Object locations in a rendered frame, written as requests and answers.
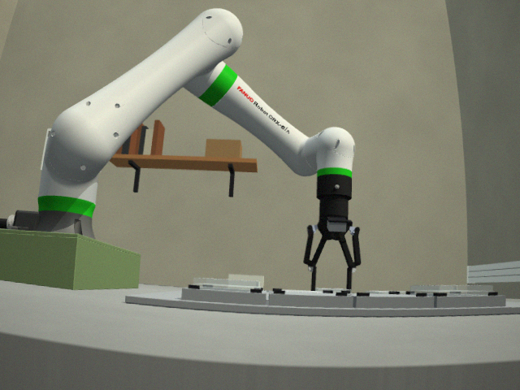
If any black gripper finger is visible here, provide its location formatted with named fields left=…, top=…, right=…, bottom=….
left=338, top=227, right=361, bottom=289
left=304, top=224, right=330, bottom=291

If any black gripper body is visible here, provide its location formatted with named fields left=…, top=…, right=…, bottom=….
left=318, top=197, right=349, bottom=241

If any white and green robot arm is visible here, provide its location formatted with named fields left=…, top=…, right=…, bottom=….
left=0, top=8, right=355, bottom=240

